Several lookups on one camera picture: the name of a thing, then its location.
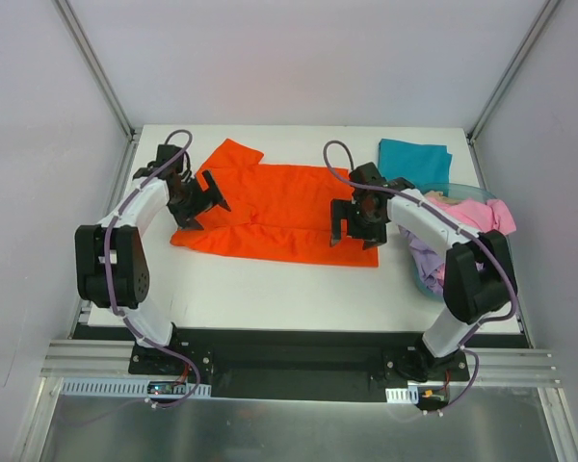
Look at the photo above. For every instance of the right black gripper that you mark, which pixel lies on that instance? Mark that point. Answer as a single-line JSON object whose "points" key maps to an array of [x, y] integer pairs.
{"points": [[354, 229]]}

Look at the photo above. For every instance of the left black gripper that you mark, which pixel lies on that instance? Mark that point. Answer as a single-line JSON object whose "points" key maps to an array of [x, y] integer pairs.
{"points": [[198, 204]]}

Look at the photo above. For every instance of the orange t-shirt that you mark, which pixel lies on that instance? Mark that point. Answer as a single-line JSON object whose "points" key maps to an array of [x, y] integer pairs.
{"points": [[276, 212]]}

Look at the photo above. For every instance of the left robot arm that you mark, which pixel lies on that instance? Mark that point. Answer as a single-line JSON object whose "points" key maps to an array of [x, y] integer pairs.
{"points": [[111, 268]]}

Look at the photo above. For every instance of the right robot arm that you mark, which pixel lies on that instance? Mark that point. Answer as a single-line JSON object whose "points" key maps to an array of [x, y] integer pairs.
{"points": [[478, 273]]}

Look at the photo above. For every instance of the lavender t-shirt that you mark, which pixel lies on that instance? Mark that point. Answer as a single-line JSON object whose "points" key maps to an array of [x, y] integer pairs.
{"points": [[429, 268]]}

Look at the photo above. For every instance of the folded teal t-shirt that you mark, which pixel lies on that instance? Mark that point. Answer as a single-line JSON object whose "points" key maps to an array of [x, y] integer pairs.
{"points": [[420, 164]]}

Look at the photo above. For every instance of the clear blue plastic basket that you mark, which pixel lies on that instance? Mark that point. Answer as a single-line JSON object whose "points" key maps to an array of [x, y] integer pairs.
{"points": [[458, 191]]}

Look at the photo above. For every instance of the pink t-shirt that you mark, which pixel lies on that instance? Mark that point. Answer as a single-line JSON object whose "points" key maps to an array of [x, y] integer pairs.
{"points": [[484, 216]]}

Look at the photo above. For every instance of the right white cable duct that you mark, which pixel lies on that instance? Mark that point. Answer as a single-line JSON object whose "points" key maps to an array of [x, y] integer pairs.
{"points": [[408, 395]]}

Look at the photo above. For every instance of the white cable duct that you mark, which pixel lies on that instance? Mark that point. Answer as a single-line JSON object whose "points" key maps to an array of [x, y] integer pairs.
{"points": [[132, 388], [408, 395]]}

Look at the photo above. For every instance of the aluminium frame rail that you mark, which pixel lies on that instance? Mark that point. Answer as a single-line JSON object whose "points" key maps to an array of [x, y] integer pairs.
{"points": [[499, 367]]}

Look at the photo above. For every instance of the left white cable duct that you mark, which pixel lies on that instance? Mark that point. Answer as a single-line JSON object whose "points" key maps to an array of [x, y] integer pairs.
{"points": [[132, 388]]}

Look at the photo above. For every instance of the left frame post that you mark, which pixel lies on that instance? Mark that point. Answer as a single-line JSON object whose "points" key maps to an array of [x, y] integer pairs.
{"points": [[69, 16]]}

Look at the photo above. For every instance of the frame post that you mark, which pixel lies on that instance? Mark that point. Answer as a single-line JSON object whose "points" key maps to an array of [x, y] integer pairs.
{"points": [[520, 56], [69, 16]]}

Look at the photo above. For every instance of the right frame post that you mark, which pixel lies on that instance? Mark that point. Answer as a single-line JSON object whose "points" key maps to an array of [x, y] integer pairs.
{"points": [[520, 56]]}

